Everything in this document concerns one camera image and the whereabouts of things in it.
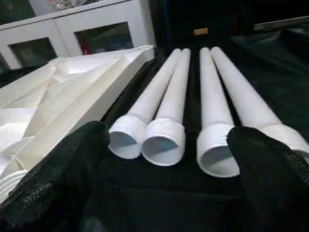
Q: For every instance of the white plastic table leg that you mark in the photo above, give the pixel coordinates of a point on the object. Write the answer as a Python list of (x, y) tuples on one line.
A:
[(246, 96), (212, 96), (173, 96), (149, 96)]

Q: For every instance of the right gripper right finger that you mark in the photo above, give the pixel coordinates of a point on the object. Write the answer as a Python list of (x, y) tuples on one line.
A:
[(277, 188)]

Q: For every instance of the white plastic table top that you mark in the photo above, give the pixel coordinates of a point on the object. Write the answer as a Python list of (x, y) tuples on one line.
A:
[(60, 91)]

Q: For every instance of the black glossy mat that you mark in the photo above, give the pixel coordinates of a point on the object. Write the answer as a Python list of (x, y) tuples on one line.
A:
[(157, 193)]

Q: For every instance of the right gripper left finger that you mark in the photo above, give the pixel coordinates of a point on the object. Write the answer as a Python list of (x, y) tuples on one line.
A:
[(53, 188)]

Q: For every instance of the white glass door cabinet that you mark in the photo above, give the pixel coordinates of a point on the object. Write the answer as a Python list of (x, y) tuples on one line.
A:
[(62, 26)]

